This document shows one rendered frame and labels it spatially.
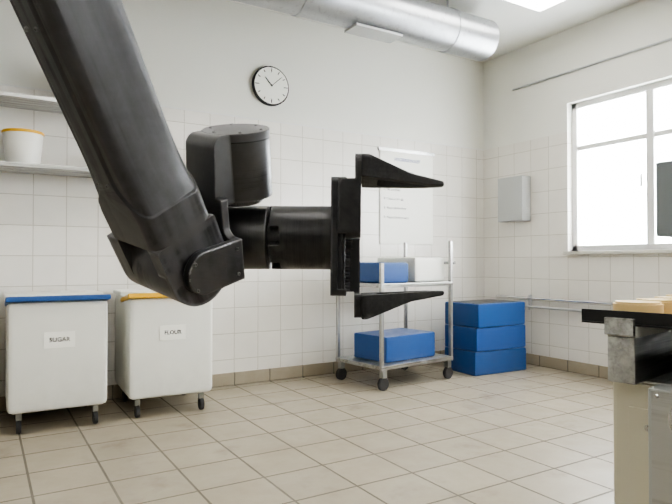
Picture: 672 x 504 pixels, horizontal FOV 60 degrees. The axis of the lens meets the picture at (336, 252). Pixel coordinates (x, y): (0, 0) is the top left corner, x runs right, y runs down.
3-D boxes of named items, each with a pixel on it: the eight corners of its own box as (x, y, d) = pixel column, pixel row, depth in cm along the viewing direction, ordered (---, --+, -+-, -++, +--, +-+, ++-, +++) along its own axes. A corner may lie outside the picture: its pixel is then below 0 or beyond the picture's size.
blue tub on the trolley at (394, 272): (377, 281, 487) (377, 262, 487) (409, 282, 454) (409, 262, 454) (348, 282, 470) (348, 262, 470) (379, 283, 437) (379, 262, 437)
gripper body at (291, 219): (352, 293, 55) (274, 292, 56) (352, 186, 56) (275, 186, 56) (352, 296, 49) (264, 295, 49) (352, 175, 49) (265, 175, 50)
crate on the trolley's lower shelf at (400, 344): (402, 350, 507) (402, 327, 508) (435, 355, 478) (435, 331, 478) (353, 357, 472) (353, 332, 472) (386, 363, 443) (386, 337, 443)
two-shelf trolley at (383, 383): (408, 368, 523) (408, 242, 525) (456, 378, 480) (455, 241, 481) (334, 380, 471) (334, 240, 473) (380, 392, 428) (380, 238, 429)
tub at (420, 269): (405, 280, 515) (405, 257, 516) (444, 281, 482) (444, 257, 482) (376, 281, 492) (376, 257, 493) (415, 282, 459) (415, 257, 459)
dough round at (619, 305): (662, 322, 61) (662, 303, 61) (610, 320, 63) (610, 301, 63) (665, 318, 65) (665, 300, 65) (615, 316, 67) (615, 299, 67)
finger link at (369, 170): (437, 241, 56) (339, 240, 56) (437, 166, 56) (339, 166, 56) (449, 237, 49) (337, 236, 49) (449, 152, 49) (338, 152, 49)
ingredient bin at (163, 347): (127, 422, 347) (128, 293, 348) (112, 400, 403) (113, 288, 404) (216, 411, 373) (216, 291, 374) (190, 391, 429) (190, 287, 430)
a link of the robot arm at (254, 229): (215, 254, 56) (201, 278, 51) (209, 185, 54) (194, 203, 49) (286, 255, 56) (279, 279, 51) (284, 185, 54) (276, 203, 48)
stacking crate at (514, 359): (494, 363, 550) (493, 341, 550) (526, 369, 515) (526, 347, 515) (444, 368, 521) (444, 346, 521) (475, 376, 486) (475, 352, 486)
